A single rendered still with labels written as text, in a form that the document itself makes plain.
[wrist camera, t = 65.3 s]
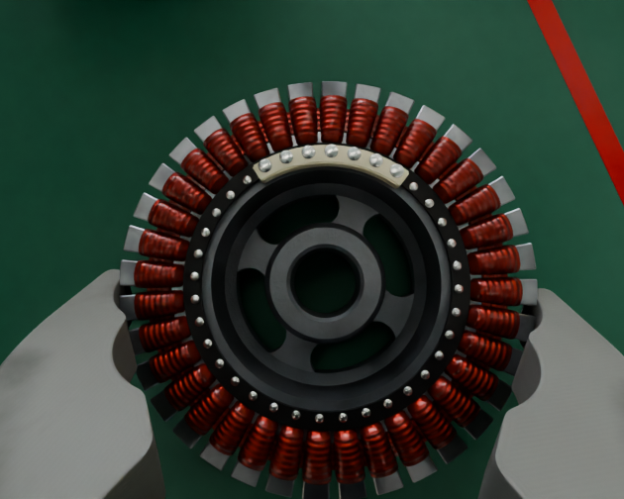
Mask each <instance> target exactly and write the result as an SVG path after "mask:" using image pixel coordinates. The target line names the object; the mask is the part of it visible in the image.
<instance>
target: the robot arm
mask: <svg viewBox="0 0 624 499"><path fill-rule="evenodd" d="M121 295H132V291H131V287H130V286H120V270H118V269H110V270H107V271H105V272H104V273H102V274H101V275H100V276H98V277H97V278H96V279H95V280H93V281H92V282H91V283H90V284H88V285H87V286H86V287H85V288H83V289H82V290H81V291H80V292H78V293H77V294H76V295H75V296H73V297H72V298H71V299H70V300H68V301H67V302H66V303H65V304H63V305H62V306H61V307H59V308H58V309H57V310H56V311H54V312H53V313H52V314H51V315H49V316H48V317H47V318H46V319H45V320H43V321H42V322H41V323H40V324H39V325H38V326H37V327H36V328H35V329H33V330H32V331H31V332H30V333H29V334H28V335H27V336H26V337H25V338H24V339H23V340H22V341H21V342H20V343H19V344H18V345H17V346H16V347H15V348H14V350H13V351H12V352H11V353H10V354H9V355H8V356H7V358H6V359H5V360H4V361H3V362H2V364H1V365H0V499H165V486H164V481H163V476H162V471H161V466H160V461H159V456H158V451H157V447H156V439H155V435H154V431H153V426H152V422H151V418H150V414H149V409H148V405H147V401H146V396H145V394H144V393H143V391H142V390H140V389H139V388H137V387H135V386H133V385H132V384H130V382H131V380H132V378H133V376H134V374H135V373H136V371H137V363H136V359H135V354H134V350H133V346H132V342H131V337H130V333H129V327H130V326H131V324H132V321H128V322H127V320H126V316H125V314H124V313H123V312H122V311H121V310H120V296H121ZM521 314H525V315H531V316H535V317H536V322H535V328H534V331H533V332H531V333H530V335H529V338H528V340H527V343H526V342H523V341H520V340H519V341H520V344H521V346H522V348H523V350H524V351H523V354H522V356H521V359H520V362H519V365H518V368H517V371H516V373H515V376H514V379H513V382H512V391H513V393H514V395H515V397H516V399H517V401H518V404H519V405H518V406H516V407H514V408H512V409H510V410H508V411H507V412H506V414H505V416H504V419H503V422H502V425H501V427H500V430H499V433H498V436H497V439H496V441H495V444H494V447H493V450H492V452H491V455H490V458H489V461H488V464H487V466H486V469H485V472H484V476H483V479H482V483H481V487H480V490H479V494H478V498H477V499H624V356H623V355H622V353H621V352H620V351H619V350H617V349H616V348H615V347H614V346H613V345H612V344H611V343H610V342H609V341H608V340H607V339H606V338H604V337H603V336H602V335H601V334H599V333H598V332H597V331H596V330H595V329H594V328H593V327H592V326H591V325H590V324H589V323H588V322H586V321H585V320H584V319H583V318H582V317H581V316H580V315H579V314H578V313H576V312H575V311H574V310H573V309H572V308H571V307H570V306H569V305H567V304H566V303H565V302H564V301H563V300H562V299H561V298H560V297H558V296H557V295H556V294H555V293H554V292H552V291H551V290H548V289H545V288H538V299H537V306H536V307H535V306H527V305H523V307H522V310H521Z"/></svg>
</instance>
